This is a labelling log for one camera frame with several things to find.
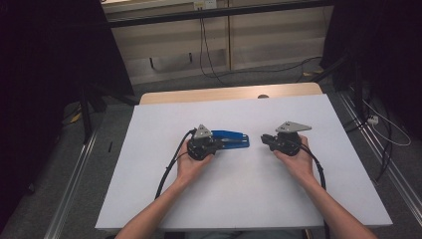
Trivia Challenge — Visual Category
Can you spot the black horizontal bar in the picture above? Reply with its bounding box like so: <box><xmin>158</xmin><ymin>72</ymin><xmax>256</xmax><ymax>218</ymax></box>
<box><xmin>105</xmin><ymin>0</ymin><xmax>334</xmax><ymax>29</ymax></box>

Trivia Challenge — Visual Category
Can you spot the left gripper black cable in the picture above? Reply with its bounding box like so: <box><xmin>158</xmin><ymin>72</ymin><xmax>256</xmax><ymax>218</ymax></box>
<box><xmin>154</xmin><ymin>127</ymin><xmax>199</xmax><ymax>200</ymax></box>

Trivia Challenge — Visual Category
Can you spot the white wall socket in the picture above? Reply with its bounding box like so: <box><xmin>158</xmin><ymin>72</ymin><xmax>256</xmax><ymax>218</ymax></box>
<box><xmin>193</xmin><ymin>0</ymin><xmax>217</xmax><ymax>10</ymax></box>

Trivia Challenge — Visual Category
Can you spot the dark curtain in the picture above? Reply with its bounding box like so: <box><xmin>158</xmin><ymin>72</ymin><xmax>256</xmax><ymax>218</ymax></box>
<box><xmin>319</xmin><ymin>0</ymin><xmax>422</xmax><ymax>140</ymax></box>
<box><xmin>0</xmin><ymin>0</ymin><xmax>134</xmax><ymax>230</ymax></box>

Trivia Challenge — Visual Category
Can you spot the person's left hand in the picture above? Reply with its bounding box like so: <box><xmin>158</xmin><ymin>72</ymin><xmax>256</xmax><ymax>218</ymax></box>
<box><xmin>175</xmin><ymin>142</ymin><xmax>215</xmax><ymax>189</ymax></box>

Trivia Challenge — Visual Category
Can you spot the black floor cable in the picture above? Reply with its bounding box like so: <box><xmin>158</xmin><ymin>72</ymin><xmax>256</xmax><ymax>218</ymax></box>
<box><xmin>373</xmin><ymin>130</ymin><xmax>394</xmax><ymax>183</ymax></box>

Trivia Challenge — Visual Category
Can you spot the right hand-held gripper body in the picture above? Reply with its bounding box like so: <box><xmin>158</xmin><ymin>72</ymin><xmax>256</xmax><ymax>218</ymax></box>
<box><xmin>268</xmin><ymin>120</ymin><xmax>314</xmax><ymax>157</ymax></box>

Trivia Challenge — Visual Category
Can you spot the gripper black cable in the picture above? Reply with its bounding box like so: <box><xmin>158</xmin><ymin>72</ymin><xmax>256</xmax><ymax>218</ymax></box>
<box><xmin>154</xmin><ymin>127</ymin><xmax>199</xmax><ymax>200</ymax></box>
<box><xmin>298</xmin><ymin>142</ymin><xmax>331</xmax><ymax>239</ymax></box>

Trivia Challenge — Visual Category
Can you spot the black wall cable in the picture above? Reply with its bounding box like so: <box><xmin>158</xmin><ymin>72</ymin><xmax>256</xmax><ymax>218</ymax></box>
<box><xmin>198</xmin><ymin>16</ymin><xmax>230</xmax><ymax>86</ymax></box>
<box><xmin>202</xmin><ymin>16</ymin><xmax>323</xmax><ymax>80</ymax></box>

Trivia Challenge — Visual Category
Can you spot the blue stapler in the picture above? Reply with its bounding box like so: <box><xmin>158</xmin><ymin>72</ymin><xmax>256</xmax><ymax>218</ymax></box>
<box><xmin>211</xmin><ymin>129</ymin><xmax>251</xmax><ymax>150</ymax></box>

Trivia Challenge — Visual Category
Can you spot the metal floor rail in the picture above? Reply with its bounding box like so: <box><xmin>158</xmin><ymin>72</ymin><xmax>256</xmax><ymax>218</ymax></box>
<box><xmin>337</xmin><ymin>92</ymin><xmax>422</xmax><ymax>218</ymax></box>
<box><xmin>44</xmin><ymin>130</ymin><xmax>98</xmax><ymax>239</ymax></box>

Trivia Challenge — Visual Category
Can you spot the white table cover sheet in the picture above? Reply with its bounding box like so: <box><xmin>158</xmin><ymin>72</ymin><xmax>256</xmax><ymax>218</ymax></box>
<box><xmin>95</xmin><ymin>94</ymin><xmax>393</xmax><ymax>232</ymax></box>

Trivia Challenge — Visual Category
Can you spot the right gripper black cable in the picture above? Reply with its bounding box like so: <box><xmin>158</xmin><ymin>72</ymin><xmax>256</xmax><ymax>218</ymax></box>
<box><xmin>298</xmin><ymin>142</ymin><xmax>331</xmax><ymax>239</ymax></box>

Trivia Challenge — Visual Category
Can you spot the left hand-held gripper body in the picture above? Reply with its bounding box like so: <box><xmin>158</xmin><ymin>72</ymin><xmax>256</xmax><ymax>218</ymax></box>
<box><xmin>186</xmin><ymin>123</ymin><xmax>220</xmax><ymax>162</ymax></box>

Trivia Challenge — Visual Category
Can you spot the person's right hand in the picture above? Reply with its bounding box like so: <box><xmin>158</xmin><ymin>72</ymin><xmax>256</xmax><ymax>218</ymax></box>
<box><xmin>273</xmin><ymin>134</ymin><xmax>317</xmax><ymax>186</ymax></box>

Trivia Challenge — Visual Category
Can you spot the black metal stand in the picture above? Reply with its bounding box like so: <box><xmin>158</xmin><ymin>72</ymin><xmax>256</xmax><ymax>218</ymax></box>
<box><xmin>79</xmin><ymin>84</ymin><xmax>108</xmax><ymax>144</ymax></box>
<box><xmin>311</xmin><ymin>52</ymin><xmax>364</xmax><ymax>113</ymax></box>

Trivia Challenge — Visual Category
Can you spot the white floor cable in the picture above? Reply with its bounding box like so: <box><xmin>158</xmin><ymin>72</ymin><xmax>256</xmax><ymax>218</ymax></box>
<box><xmin>362</xmin><ymin>99</ymin><xmax>413</xmax><ymax>147</ymax></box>

